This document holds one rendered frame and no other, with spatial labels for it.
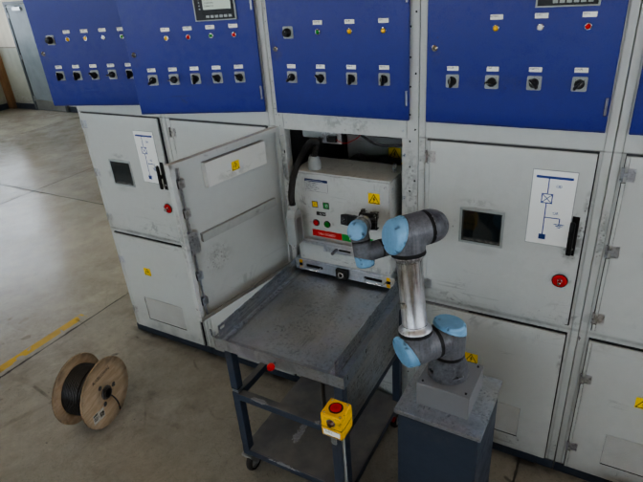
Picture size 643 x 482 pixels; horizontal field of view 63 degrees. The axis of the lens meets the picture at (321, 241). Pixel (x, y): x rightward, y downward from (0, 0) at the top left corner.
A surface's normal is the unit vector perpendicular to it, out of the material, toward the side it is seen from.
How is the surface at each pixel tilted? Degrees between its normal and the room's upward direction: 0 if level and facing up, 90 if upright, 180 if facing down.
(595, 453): 90
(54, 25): 90
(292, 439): 0
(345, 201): 90
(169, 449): 0
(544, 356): 90
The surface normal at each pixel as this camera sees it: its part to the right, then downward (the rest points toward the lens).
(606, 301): -0.48, 0.43
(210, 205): 0.77, 0.24
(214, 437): -0.07, -0.89
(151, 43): -0.20, 0.46
